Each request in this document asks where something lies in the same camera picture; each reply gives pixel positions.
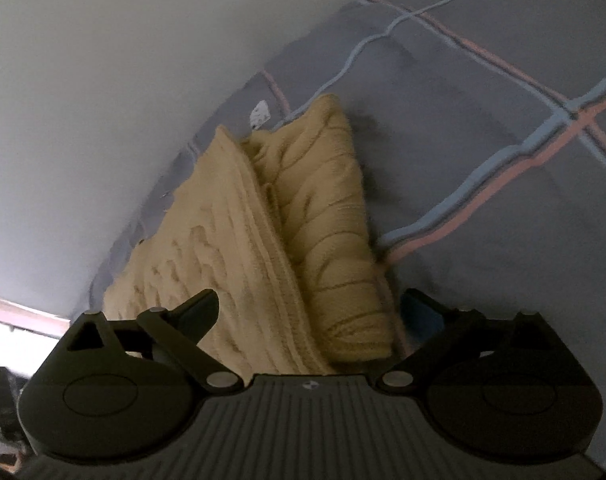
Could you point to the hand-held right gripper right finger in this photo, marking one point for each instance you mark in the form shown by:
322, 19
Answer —
424, 314

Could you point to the grey plaid bed sheet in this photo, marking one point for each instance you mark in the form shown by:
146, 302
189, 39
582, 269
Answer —
458, 135

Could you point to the black object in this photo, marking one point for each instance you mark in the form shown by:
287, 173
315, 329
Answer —
3, 400

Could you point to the bright window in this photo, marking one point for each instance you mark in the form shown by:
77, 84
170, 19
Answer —
13, 340

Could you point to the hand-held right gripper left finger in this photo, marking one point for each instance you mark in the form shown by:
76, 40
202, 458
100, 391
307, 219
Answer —
203, 312

